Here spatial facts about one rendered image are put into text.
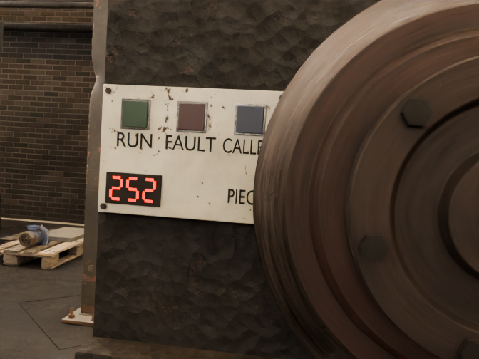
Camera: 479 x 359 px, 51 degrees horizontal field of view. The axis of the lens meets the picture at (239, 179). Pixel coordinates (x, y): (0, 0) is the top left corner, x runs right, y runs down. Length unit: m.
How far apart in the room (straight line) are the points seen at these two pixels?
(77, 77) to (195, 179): 6.83
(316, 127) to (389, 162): 0.10
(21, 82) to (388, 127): 7.54
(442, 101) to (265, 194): 0.20
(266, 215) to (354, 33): 0.21
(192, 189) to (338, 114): 0.26
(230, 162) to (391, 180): 0.28
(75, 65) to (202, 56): 6.82
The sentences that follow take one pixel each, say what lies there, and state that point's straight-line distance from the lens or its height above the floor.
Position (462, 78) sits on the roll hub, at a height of 1.23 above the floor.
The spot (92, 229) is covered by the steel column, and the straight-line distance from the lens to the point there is 3.42.
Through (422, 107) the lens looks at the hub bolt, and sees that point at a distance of 0.45.
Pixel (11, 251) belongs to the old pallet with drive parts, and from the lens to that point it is 5.06.
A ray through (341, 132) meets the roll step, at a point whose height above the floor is 1.18.
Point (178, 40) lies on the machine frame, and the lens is 0.73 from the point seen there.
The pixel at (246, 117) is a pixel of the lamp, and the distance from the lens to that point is 0.67.
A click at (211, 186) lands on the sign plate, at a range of 0.68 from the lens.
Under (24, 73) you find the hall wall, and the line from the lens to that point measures 7.87.
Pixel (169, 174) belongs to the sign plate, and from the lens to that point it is 0.69.
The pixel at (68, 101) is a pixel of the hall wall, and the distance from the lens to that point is 7.50.
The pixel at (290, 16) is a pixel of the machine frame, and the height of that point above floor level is 1.34.
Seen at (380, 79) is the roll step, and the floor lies 1.23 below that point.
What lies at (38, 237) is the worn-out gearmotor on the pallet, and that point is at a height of 0.24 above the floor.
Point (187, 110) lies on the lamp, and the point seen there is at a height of 1.21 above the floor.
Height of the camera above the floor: 1.15
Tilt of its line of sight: 3 degrees down
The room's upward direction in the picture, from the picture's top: 3 degrees clockwise
